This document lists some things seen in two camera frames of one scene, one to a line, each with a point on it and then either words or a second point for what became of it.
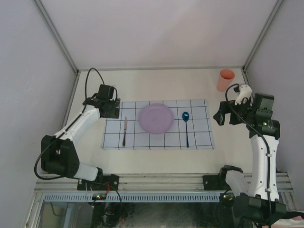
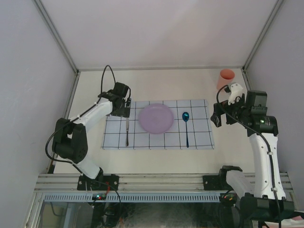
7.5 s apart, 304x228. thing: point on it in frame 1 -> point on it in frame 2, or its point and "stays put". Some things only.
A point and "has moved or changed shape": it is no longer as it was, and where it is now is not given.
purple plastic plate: x=156 y=118 stays put
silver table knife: x=126 y=121 has moved or changed shape
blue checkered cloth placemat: x=191 y=128 stays put
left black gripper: x=114 y=114 -> x=125 y=111
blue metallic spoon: x=185 y=117 stays put
